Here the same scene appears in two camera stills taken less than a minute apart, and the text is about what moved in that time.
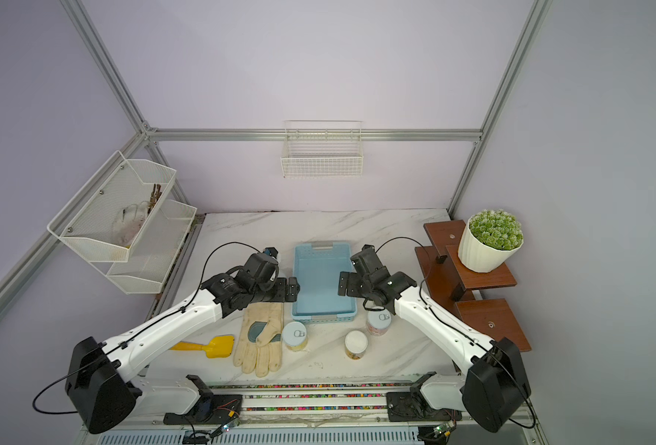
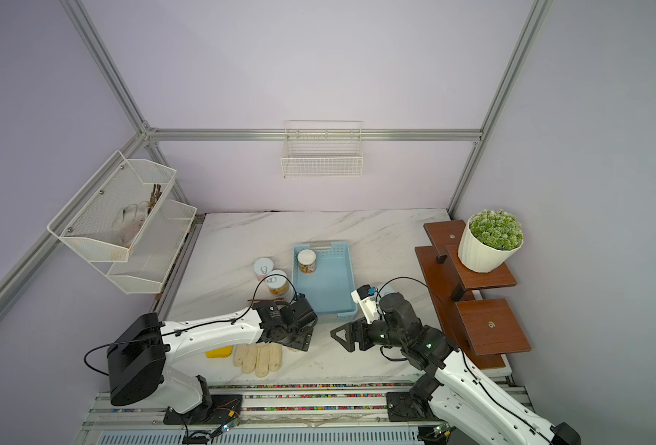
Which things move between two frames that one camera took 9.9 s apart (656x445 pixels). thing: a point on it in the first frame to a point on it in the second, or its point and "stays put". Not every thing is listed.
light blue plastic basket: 316,267 stays put
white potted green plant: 489,241 stays put
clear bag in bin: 128,222 stays put
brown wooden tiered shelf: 439,270 stays put
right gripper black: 353,289 to 359,324
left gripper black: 282,295 to 304,337
